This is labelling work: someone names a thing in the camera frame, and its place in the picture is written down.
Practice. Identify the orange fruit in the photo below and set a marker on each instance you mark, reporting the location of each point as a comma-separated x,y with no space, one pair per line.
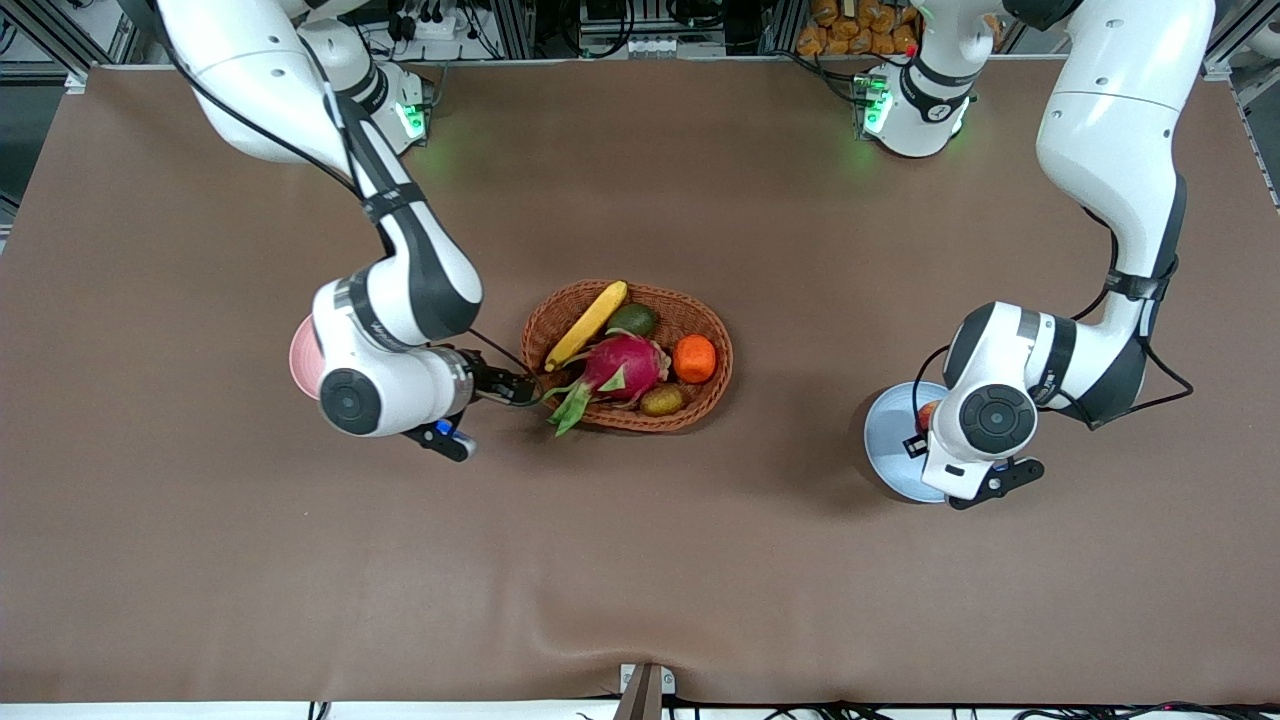
695,359

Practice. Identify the green avocado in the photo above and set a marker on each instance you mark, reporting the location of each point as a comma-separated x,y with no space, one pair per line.
635,320

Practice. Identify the aluminium frame profile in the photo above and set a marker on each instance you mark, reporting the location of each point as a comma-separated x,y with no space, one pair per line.
1245,40
512,25
60,35

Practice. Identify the brown wicker basket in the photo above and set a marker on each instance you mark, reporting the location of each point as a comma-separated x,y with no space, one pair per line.
685,312

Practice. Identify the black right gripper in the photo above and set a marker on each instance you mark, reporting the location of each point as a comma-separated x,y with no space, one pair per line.
493,382

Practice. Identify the brown kiwi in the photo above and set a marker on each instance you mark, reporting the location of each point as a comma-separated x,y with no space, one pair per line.
663,401

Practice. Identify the light blue round plate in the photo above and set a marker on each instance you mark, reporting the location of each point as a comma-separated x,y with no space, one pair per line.
890,440

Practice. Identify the pink round plate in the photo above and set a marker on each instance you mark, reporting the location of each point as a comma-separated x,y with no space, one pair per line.
300,360

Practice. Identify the white power strip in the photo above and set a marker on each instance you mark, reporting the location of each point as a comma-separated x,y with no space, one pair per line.
430,25

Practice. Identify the bag of orange snacks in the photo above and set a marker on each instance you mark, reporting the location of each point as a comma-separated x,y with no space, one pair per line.
840,30

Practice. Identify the red apple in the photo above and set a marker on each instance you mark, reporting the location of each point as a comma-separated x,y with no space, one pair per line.
927,415

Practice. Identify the brown table cloth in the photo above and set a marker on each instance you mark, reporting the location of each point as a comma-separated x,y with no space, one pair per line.
200,550

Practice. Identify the pink dragon fruit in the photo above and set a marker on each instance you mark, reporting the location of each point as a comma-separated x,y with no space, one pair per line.
625,365

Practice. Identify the yellow banana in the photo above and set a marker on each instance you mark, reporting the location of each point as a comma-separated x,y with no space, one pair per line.
590,322

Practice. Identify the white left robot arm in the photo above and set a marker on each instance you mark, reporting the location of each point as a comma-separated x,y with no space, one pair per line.
1120,120

